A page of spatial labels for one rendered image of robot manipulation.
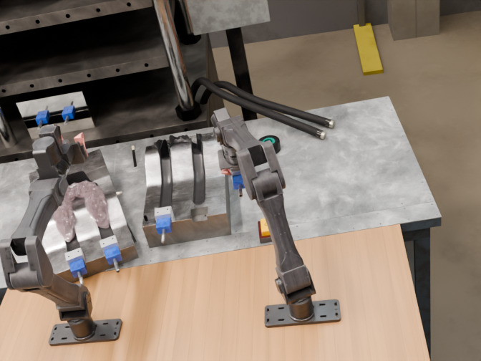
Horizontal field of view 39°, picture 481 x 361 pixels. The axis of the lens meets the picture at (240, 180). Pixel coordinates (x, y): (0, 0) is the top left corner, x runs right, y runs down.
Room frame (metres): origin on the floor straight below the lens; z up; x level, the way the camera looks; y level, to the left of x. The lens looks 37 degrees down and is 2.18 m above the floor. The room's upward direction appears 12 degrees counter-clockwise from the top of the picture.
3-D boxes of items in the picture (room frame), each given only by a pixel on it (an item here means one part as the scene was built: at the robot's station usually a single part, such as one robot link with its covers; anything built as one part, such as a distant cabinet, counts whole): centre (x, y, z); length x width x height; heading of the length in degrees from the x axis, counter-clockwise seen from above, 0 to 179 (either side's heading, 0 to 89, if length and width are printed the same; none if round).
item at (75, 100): (2.67, 0.65, 0.87); 0.50 x 0.27 x 0.17; 175
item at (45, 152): (1.47, 0.48, 1.24); 0.12 x 0.09 x 0.12; 170
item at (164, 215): (1.56, 0.25, 0.89); 0.13 x 0.05 x 0.05; 175
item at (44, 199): (1.31, 0.51, 1.17); 0.30 x 0.09 x 0.12; 170
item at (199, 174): (1.81, 0.18, 0.92); 0.35 x 0.16 x 0.09; 175
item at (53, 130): (1.57, 0.46, 1.25); 0.07 x 0.06 x 0.11; 80
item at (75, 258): (1.49, 0.52, 0.86); 0.13 x 0.05 x 0.05; 12
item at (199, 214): (1.59, 0.14, 0.87); 0.05 x 0.05 x 0.04; 85
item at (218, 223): (1.82, 0.17, 0.87); 0.50 x 0.26 x 0.14; 175
